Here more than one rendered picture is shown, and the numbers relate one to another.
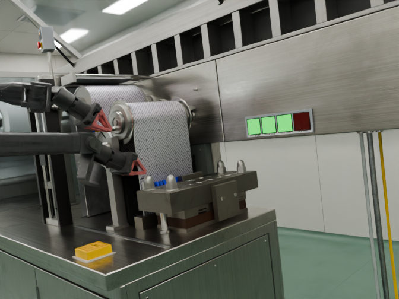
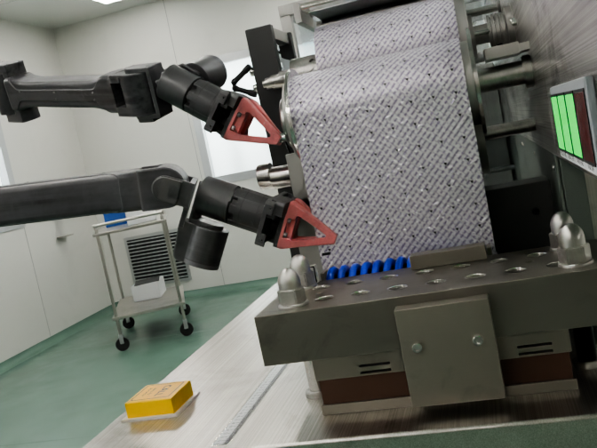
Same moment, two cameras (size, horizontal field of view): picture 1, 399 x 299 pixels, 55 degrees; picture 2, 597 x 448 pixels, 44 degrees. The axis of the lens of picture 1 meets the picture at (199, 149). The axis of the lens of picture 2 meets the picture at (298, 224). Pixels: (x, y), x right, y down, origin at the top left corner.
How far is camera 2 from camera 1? 95 cm
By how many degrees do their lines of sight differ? 59
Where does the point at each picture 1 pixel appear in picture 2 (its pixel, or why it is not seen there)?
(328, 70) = not seen: outside the picture
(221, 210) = (421, 379)
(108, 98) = (355, 47)
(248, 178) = (572, 291)
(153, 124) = (354, 122)
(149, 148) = (343, 182)
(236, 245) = not seen: outside the picture
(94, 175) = (191, 249)
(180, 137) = (445, 147)
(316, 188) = not seen: outside the picture
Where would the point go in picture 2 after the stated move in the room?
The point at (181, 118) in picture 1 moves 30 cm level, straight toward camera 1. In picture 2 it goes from (447, 93) to (251, 128)
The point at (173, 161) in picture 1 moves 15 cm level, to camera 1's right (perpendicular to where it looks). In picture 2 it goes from (419, 210) to (505, 205)
